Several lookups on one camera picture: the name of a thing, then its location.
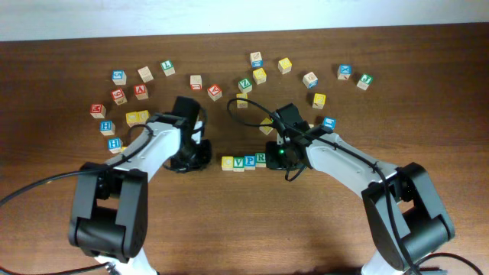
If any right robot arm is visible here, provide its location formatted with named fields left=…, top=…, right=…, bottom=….
left=266, top=104, right=455, bottom=274

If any red M block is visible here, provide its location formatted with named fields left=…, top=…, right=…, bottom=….
left=89, top=104, right=106, bottom=118

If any yellow block with bug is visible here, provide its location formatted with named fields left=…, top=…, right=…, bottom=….
left=236, top=93, right=248, bottom=108

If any yellow block with umbrella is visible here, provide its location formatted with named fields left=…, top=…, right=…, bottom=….
left=259, top=118, right=274, bottom=135

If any blue h block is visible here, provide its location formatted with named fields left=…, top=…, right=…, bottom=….
left=107, top=137, right=123, bottom=154
left=99, top=121, right=115, bottom=136

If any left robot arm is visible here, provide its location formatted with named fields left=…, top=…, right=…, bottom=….
left=68, top=96, right=212, bottom=274

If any yellow block pair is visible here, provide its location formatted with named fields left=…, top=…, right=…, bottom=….
left=125, top=112, right=140, bottom=127
left=138, top=110, right=150, bottom=124

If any red block near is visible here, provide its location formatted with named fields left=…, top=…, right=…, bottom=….
left=207, top=84, right=222, bottom=102

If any blue L block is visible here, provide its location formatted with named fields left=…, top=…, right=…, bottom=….
left=322, top=117, right=336, bottom=130

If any yellow block left pair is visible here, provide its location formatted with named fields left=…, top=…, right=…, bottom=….
left=125, top=112, right=140, bottom=127

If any yellow block behind P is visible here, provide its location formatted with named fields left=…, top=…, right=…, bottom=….
left=253, top=68, right=267, bottom=85

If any red A block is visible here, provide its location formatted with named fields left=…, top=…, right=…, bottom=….
left=134, top=84, right=149, bottom=100

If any green Z block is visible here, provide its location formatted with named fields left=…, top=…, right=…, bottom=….
left=238, top=78, right=252, bottom=93

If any yellow block right pair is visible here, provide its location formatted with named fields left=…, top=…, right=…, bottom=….
left=138, top=110, right=150, bottom=124

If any yellow top block far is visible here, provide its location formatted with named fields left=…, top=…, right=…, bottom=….
left=278, top=57, right=292, bottom=74

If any blue H block upper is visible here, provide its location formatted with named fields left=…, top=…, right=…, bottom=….
left=99, top=121, right=115, bottom=136

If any green R block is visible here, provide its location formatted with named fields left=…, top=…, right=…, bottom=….
left=255, top=153, right=267, bottom=167

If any blue S block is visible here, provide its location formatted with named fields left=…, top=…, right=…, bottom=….
left=112, top=70, right=127, bottom=86

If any blue H block lower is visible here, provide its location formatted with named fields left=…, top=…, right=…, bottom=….
left=107, top=137, right=123, bottom=154

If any green V block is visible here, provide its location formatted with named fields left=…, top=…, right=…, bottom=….
left=233, top=157, right=245, bottom=172

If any green J block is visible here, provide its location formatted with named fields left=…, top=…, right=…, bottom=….
left=357, top=73, right=374, bottom=91

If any red 6 block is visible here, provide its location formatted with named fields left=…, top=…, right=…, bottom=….
left=111, top=88, right=127, bottom=105

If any plain wooden block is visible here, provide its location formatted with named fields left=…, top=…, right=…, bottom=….
left=138, top=66, right=154, bottom=83

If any blue side block far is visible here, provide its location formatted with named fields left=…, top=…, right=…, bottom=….
left=250, top=52, right=263, bottom=68

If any blue X block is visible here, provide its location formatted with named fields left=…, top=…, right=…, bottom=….
left=337, top=64, right=352, bottom=80

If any yellow block with pencil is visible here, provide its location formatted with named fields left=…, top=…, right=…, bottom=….
left=312, top=93, right=326, bottom=109

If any yellow C block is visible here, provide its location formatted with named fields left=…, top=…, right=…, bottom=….
left=221, top=156, right=234, bottom=171

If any green L block far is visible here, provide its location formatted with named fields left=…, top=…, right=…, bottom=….
left=160, top=60, right=176, bottom=76

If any blue D block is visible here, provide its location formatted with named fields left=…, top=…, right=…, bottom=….
left=303, top=72, right=319, bottom=89

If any blue P block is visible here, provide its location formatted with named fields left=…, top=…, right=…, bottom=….
left=244, top=155, right=256, bottom=170

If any red side block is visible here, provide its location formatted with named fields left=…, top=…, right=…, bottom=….
left=189, top=75, right=202, bottom=90

